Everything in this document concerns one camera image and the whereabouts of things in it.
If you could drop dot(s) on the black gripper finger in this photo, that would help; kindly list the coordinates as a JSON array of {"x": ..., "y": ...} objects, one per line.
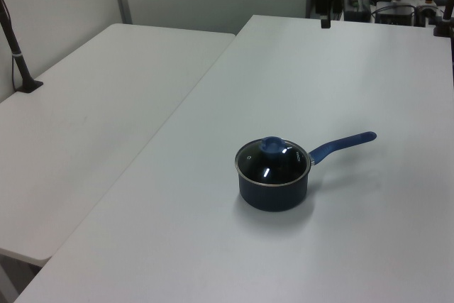
[{"x": 325, "y": 23}]

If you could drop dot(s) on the glass lid with blue knob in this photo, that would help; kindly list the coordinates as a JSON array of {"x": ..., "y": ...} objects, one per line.
[{"x": 271, "y": 147}]

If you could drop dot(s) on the black electronics box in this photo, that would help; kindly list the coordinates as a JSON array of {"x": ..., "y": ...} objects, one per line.
[{"x": 395, "y": 15}]

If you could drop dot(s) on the black pole with table clamp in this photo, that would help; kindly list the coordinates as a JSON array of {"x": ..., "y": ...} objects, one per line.
[{"x": 445, "y": 26}]

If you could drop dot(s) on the white side table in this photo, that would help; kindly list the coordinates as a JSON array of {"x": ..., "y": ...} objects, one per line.
[{"x": 71, "y": 122}]

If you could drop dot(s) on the black camera pole with foot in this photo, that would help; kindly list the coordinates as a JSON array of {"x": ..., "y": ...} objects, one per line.
[{"x": 19, "y": 65}]

